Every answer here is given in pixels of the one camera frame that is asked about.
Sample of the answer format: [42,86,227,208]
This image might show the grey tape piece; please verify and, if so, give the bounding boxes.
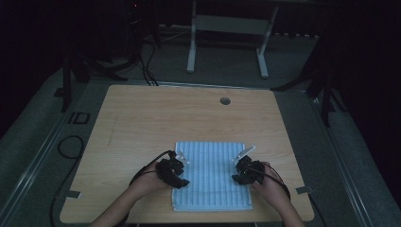
[295,185,315,196]

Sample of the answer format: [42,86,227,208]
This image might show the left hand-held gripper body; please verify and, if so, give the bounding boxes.
[155,149,190,186]

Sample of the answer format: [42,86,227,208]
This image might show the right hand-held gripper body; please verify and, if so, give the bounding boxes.
[232,144,267,185]

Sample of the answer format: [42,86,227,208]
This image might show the left hand-held gripper black cable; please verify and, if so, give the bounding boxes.
[127,149,174,227]

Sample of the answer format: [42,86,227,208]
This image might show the metal floor rail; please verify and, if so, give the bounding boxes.
[0,103,81,223]
[310,94,376,227]

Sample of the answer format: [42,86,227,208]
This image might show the thin black floor cable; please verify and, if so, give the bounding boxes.
[48,175,78,227]

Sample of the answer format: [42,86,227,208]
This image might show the person's left hand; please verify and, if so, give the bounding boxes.
[130,169,174,201]

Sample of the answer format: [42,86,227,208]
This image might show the white metal desk frame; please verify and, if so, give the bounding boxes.
[186,0,280,79]

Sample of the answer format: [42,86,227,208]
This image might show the blue striped towel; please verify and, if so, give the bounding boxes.
[171,141,254,213]

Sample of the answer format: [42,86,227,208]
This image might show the dark equipment rack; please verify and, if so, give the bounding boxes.
[123,0,163,65]

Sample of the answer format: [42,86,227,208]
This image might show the black metal stand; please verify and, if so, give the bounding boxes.
[270,56,348,128]
[61,53,129,114]

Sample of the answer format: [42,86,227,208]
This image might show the right hand-held gripper black cable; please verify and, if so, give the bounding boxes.
[249,163,292,201]

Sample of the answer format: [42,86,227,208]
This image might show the person's right hand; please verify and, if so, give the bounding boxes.
[250,161,288,206]

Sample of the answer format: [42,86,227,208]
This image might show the hand-held gripper black cable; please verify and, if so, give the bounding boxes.
[127,149,174,227]
[249,163,292,201]

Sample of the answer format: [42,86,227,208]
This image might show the black hanging cables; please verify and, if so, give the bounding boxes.
[137,40,160,87]

